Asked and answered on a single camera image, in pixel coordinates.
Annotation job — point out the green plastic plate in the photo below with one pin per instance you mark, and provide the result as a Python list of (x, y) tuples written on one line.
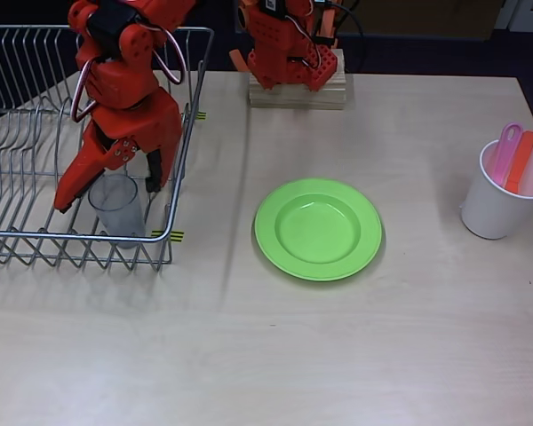
[(317, 231)]

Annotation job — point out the white paper cup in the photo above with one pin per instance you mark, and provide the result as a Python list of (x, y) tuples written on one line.
[(488, 213)]

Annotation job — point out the orange-red SO-100 robot arm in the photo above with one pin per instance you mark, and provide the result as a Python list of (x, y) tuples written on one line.
[(275, 49)]

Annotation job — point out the clear grey plastic tumbler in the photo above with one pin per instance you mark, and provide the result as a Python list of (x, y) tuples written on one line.
[(120, 217)]

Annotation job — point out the orange-red gripper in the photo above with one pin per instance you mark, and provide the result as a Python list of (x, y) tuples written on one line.
[(135, 124)]

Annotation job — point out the orange plastic knife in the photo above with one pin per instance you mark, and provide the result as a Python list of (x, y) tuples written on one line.
[(519, 164)]

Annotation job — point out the pink plastic fork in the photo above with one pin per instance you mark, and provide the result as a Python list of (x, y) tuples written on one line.
[(504, 160)]

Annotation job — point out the yellow black tape marker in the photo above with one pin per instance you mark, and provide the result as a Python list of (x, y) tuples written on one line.
[(177, 236), (201, 116)]

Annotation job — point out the wooden base block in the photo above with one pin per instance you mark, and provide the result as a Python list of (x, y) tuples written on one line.
[(293, 97)]

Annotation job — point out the light orange table clamp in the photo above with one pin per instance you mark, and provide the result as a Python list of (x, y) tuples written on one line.
[(236, 60)]

